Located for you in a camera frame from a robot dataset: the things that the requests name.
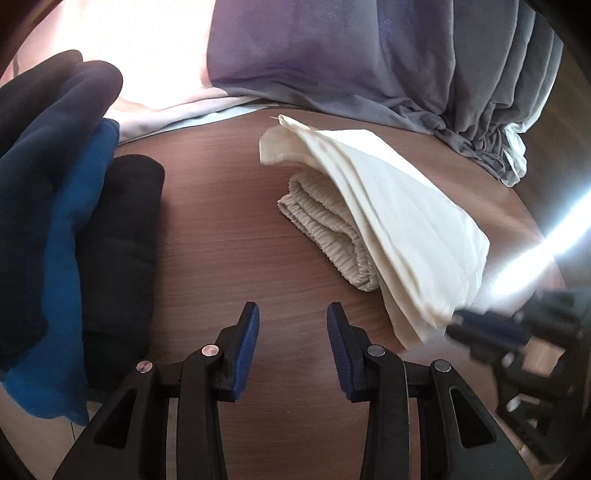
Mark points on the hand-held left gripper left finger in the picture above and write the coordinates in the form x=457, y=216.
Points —
x=244, y=350

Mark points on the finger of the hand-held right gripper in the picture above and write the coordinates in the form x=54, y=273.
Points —
x=485, y=353
x=489, y=325

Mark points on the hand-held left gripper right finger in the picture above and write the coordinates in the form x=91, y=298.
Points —
x=339, y=350

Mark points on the cream pants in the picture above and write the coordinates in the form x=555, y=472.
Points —
x=406, y=221

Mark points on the black folded garment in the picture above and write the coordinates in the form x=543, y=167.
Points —
x=120, y=277
x=32, y=92

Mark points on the white sheer curtain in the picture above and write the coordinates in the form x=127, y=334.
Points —
x=517, y=157
x=161, y=55

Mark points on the blue folded garment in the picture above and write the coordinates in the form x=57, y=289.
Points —
x=60, y=323

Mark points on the navy folded garment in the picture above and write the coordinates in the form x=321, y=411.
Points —
x=46, y=184

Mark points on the grey curtain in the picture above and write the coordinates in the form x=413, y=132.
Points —
x=346, y=55

